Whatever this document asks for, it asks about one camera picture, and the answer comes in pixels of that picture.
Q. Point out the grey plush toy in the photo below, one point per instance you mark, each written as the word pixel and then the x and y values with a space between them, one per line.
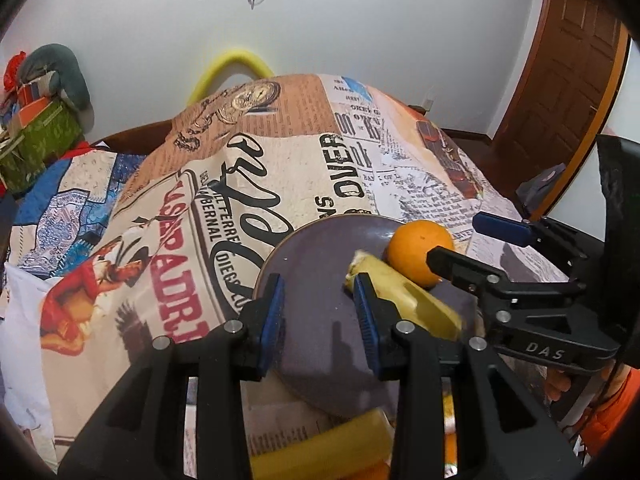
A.
pixel 55 69

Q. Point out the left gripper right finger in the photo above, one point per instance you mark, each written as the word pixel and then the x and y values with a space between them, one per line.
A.
pixel 502 432

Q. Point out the large orange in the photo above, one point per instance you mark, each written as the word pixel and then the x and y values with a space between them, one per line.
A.
pixel 407 250

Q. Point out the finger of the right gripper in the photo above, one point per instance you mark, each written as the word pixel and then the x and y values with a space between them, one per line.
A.
pixel 552 239
pixel 492 287

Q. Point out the green patterned storage box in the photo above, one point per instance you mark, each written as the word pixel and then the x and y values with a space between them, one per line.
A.
pixel 25 156

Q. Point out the dark purple plate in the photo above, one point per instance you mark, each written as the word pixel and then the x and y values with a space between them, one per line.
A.
pixel 321 358

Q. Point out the cut sugarcane piece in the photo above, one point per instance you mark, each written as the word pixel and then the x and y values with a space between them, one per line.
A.
pixel 412 302

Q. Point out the printed newspaper pattern tablecloth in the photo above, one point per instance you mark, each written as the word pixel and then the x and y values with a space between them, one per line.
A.
pixel 236 174

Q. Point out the brown wooden door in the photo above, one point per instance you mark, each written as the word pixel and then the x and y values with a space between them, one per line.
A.
pixel 572 71

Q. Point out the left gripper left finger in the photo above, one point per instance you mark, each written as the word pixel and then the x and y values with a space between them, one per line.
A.
pixel 137 432

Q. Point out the blue patchwork quilt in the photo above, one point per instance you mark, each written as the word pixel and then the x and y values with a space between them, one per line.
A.
pixel 64 216

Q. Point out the operator right hand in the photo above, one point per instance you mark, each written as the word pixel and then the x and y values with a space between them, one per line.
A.
pixel 556 384

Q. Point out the orange with sticker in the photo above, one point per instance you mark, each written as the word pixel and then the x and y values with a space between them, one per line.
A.
pixel 451 453

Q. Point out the yellow foam chair back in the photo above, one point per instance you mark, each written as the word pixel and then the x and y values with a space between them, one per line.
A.
pixel 223 66

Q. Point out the long yellow sugarcane piece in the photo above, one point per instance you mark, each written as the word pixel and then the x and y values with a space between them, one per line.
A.
pixel 358 449

